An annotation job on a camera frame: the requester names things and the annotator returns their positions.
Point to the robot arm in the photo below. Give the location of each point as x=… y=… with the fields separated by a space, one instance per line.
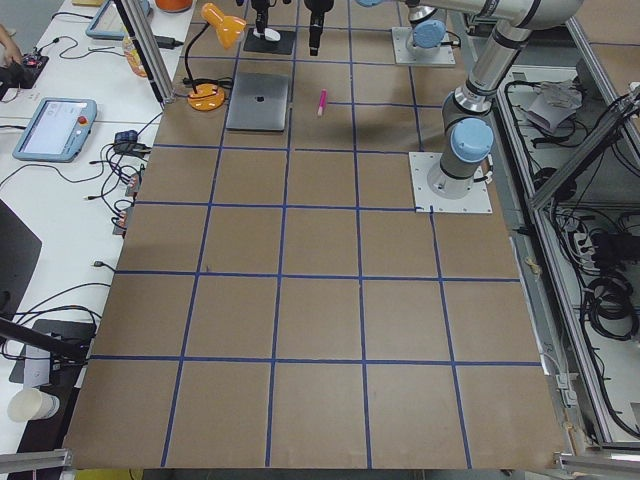
x=427 y=24
x=469 y=139

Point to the orange desk lamp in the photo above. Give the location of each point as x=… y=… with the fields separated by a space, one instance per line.
x=206 y=92

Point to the blue teach pendant far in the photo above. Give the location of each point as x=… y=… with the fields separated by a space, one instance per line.
x=106 y=24

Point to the orange drink bottle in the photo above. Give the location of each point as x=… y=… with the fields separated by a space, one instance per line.
x=132 y=57

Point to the white paper cup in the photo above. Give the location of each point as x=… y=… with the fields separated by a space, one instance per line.
x=32 y=404

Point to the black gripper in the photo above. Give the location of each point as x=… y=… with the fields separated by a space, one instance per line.
x=316 y=12
x=262 y=11

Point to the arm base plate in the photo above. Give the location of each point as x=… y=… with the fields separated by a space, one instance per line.
x=435 y=192
x=407 y=53

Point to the aluminium frame post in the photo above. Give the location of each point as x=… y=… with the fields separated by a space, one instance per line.
x=139 y=30

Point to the black mousepad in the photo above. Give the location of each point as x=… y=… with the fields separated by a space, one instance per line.
x=282 y=47

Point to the blue teach pendant near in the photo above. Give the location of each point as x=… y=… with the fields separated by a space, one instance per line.
x=57 y=131

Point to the pink highlighter pen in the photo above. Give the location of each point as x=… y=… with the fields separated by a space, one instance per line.
x=322 y=102

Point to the black monitor corner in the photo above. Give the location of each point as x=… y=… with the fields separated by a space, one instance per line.
x=20 y=251

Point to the blue teach pendant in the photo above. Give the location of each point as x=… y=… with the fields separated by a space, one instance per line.
x=106 y=24
x=57 y=131

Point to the silver closed laptop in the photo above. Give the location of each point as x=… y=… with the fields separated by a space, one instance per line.
x=258 y=102

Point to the white computer mouse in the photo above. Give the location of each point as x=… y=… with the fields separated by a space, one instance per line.
x=268 y=34

